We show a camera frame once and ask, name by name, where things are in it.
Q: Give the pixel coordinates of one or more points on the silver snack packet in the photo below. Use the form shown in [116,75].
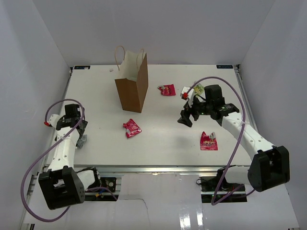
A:
[80,143]

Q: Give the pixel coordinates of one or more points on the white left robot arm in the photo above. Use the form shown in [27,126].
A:
[61,185]

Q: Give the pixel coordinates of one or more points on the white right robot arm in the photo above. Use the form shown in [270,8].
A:
[270,165]

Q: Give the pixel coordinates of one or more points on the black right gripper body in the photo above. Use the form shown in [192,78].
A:
[198,108]

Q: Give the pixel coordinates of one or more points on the red snack packet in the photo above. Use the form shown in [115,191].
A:
[167,90]
[208,142]
[132,128]

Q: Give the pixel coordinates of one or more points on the red snack packet front right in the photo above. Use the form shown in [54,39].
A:
[208,142]

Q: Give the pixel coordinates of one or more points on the brown paper bag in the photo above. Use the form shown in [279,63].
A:
[132,81]

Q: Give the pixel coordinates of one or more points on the red snack packet front left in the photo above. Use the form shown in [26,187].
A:
[132,128]

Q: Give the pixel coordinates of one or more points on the aluminium front rail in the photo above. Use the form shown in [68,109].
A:
[157,169]

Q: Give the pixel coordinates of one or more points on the blue label back right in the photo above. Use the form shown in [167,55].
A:
[224,66]

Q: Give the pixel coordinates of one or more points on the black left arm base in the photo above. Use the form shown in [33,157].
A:
[105,182]

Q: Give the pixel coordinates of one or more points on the yellow green snack packet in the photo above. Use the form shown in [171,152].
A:
[198,89]

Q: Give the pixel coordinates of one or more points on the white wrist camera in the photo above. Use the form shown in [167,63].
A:
[187,94]
[53,120]

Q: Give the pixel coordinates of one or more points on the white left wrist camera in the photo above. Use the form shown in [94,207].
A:
[53,120]

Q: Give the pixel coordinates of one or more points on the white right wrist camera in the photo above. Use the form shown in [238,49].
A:
[187,94]

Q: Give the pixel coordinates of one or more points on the red snack packet centre back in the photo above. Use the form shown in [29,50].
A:
[167,90]

